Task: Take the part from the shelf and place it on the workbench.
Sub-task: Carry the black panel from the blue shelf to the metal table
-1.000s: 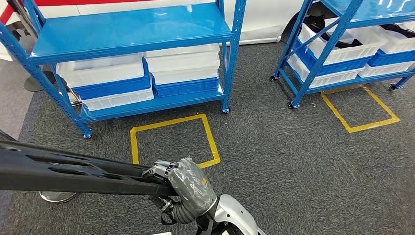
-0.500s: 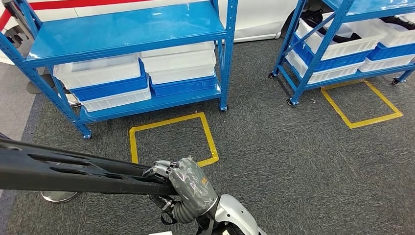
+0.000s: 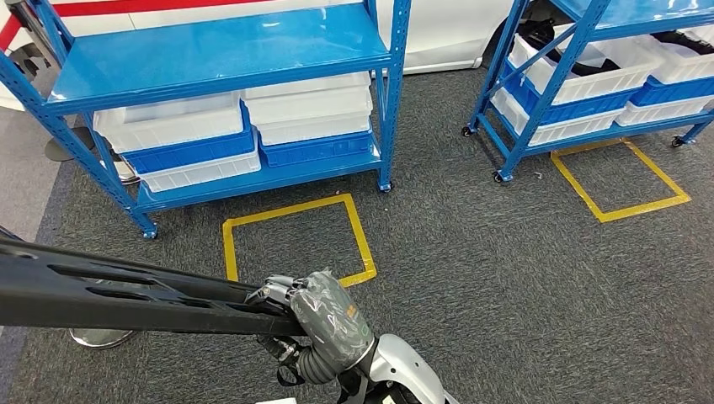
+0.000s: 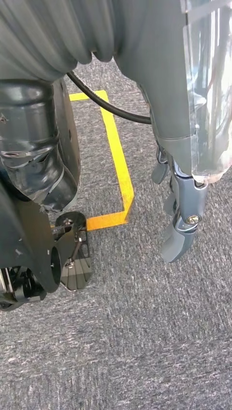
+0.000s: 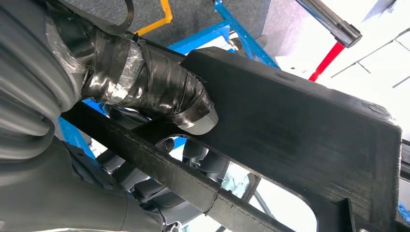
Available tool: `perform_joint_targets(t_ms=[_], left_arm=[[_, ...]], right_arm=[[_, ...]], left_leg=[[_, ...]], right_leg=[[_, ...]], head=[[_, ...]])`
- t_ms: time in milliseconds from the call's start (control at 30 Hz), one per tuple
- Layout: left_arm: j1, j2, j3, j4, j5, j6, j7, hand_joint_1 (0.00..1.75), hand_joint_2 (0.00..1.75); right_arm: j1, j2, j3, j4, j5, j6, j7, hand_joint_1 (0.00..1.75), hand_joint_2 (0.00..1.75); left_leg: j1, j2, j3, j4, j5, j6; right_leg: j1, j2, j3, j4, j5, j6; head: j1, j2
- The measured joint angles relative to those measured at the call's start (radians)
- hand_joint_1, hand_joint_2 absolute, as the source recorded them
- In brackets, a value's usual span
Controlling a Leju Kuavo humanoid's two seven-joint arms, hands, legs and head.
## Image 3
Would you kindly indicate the black plastic frame part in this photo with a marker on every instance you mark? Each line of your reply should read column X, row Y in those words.
column 83, row 301

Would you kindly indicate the blue metal shelf rack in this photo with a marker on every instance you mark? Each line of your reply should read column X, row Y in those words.
column 212, row 50
column 641, row 11

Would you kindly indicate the black part in bin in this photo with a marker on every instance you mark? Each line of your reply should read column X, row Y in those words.
column 683, row 42
column 558, row 56

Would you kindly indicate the blue plastic bin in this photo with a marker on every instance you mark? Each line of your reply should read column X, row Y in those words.
column 189, row 156
column 318, row 151
column 675, row 90
column 580, row 111

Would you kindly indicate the white car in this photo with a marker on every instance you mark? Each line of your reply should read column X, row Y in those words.
column 446, row 33

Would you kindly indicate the red barrier belt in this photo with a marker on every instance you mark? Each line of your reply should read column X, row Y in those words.
column 8, row 33
column 111, row 8

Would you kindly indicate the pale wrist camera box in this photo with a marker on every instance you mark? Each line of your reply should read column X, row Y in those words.
column 276, row 401

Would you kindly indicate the black stanchion post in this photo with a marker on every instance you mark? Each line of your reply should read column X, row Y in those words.
column 67, row 148

